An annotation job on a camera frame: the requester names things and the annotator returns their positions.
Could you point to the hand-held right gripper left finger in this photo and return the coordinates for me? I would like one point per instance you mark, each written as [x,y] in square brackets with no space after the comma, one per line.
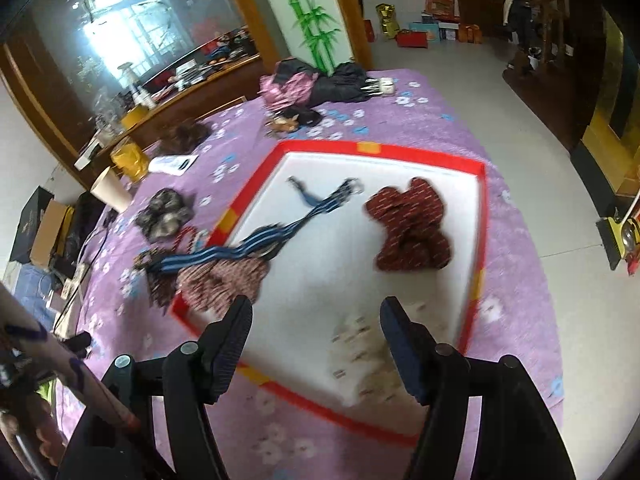
[231,347]

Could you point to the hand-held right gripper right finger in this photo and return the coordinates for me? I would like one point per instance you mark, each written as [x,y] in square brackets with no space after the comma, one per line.
[402,355]

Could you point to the white dotted scrunchie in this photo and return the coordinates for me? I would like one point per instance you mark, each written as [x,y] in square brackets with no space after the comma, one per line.
[362,360]

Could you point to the plaid scrunchie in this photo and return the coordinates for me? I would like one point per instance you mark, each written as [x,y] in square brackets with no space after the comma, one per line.
[220,280]

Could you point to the blue striped hair band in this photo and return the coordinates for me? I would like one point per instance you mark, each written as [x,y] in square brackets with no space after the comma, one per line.
[252,247]

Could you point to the red tray with white inside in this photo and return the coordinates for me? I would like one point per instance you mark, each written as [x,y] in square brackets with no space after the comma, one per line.
[325,260]

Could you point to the red patterned scrunchie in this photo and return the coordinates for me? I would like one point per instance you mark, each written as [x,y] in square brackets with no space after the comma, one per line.
[410,230]

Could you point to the grey scrunchie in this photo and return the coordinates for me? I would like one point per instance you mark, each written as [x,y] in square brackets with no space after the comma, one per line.
[165,212]

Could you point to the person's left forearm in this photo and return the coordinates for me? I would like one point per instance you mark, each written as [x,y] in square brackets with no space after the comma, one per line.
[60,355]

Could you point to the purple floral blanket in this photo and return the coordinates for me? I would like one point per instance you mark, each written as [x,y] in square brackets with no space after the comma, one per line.
[510,285]

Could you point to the white power strip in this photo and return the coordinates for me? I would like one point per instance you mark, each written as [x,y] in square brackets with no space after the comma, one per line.
[75,280]

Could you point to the green cloth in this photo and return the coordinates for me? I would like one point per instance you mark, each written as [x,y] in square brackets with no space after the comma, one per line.
[46,390]

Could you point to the white packet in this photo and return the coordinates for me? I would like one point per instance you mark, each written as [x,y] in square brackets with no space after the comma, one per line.
[172,164]

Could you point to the black bag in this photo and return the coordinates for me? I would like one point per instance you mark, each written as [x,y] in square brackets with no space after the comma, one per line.
[77,225]

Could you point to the paper cup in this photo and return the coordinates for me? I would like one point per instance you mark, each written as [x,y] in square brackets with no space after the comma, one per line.
[112,190]

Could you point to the yellow tape roll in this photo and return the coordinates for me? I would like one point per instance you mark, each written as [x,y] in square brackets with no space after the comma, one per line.
[131,162]

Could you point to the brown wig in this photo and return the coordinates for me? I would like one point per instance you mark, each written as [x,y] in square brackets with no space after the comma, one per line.
[184,137]

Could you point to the cardboard box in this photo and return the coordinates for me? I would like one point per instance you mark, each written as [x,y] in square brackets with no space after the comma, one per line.
[50,230]

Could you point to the black box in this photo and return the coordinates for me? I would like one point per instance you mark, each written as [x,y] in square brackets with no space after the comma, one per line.
[30,225]

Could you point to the white box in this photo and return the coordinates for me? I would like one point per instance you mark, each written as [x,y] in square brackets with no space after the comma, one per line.
[87,154]

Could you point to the black umbrella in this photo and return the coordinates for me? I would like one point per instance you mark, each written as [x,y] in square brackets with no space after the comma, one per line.
[345,82]

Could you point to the black and gold cabinet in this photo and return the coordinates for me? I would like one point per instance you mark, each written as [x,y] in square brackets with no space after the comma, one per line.
[607,125]

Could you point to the wooden mirrored cabinet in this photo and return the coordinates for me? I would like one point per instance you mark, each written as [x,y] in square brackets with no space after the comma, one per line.
[150,25]

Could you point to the gold foil bag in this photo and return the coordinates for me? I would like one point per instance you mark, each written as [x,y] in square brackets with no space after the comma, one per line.
[387,19]

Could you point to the pile of gift boxes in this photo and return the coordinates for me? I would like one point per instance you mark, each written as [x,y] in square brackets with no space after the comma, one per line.
[440,5]

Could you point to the dark jacket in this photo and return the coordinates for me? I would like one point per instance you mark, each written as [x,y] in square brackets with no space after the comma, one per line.
[515,12]

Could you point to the wooden staircase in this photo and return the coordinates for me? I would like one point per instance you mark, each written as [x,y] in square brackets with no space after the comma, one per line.
[550,25]

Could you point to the bamboo wall poster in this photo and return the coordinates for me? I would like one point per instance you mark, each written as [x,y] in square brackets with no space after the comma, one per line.
[310,20]

